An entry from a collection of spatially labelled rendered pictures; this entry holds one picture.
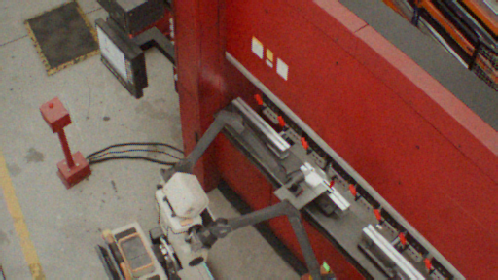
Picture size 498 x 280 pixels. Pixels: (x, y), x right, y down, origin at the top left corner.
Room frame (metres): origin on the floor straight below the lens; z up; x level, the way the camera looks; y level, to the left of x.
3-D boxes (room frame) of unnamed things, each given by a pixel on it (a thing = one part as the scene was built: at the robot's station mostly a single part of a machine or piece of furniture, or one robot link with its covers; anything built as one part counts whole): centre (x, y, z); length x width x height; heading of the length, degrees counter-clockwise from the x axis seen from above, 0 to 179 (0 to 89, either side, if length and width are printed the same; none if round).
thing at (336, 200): (2.20, -0.48, 0.92); 0.39 x 0.06 x 0.10; 40
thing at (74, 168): (2.88, 1.37, 0.41); 0.25 x 0.20 x 0.83; 130
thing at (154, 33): (3.07, 0.60, 1.17); 0.40 x 0.24 x 0.07; 40
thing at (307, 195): (2.15, -0.33, 1.00); 0.26 x 0.18 x 0.01; 130
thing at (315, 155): (2.26, -0.42, 1.26); 0.15 x 0.09 x 0.17; 40
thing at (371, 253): (1.74, -0.78, 0.89); 0.30 x 0.05 x 0.03; 40
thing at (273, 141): (2.66, -0.09, 0.92); 0.50 x 0.06 x 0.10; 40
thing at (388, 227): (1.80, -0.81, 1.26); 0.15 x 0.09 x 0.17; 40
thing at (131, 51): (2.81, 0.76, 1.42); 0.45 x 0.12 x 0.36; 40
